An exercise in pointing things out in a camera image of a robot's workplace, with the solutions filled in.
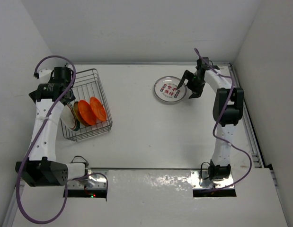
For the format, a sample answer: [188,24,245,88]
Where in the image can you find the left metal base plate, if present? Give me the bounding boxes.
[67,173,108,191]

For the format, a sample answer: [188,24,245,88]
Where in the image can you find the metal base plate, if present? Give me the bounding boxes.
[67,173,108,191]
[190,169,235,191]

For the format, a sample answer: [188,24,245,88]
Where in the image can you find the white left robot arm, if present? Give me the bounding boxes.
[15,66,85,187]

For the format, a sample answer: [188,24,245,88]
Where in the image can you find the white plate red characters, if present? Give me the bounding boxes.
[154,77,187,104]

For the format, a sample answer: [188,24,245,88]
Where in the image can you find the metal wire dish rack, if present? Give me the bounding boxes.
[60,69,113,142]

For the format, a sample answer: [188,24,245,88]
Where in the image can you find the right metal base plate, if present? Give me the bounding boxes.
[190,169,235,191]

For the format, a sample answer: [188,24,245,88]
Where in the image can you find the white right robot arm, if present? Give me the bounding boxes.
[177,57,244,180]

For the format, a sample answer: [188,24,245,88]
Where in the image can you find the small orange plate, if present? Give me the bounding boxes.
[89,97,107,122]

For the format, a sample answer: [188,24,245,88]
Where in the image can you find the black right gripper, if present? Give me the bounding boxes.
[178,70,206,98]

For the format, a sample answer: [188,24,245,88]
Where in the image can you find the white plate green red rim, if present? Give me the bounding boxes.
[60,104,80,131]

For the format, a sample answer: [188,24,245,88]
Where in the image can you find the large orange plate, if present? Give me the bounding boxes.
[78,100,97,125]

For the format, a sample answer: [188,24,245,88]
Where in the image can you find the olive brown plate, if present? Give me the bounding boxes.
[73,101,87,126]

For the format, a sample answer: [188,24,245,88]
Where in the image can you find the white front foam board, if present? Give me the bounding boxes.
[21,168,292,227]

